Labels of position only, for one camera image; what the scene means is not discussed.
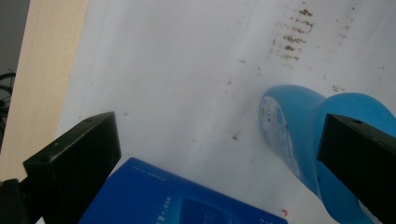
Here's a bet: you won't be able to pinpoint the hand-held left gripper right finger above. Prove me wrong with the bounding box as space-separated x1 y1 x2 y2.
316 113 396 224

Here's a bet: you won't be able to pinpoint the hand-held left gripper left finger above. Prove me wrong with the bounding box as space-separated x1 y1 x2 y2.
22 111 122 224

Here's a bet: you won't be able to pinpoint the light blue plastic bottle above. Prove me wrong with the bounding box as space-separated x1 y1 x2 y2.
259 84 396 224

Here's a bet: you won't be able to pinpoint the dark blue box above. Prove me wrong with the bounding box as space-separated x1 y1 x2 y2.
78 157 289 224

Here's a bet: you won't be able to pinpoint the dark green plant leaves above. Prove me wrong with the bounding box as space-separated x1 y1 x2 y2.
0 70 17 147

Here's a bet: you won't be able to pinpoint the stained white table cover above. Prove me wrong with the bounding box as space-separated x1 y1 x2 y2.
35 0 396 224

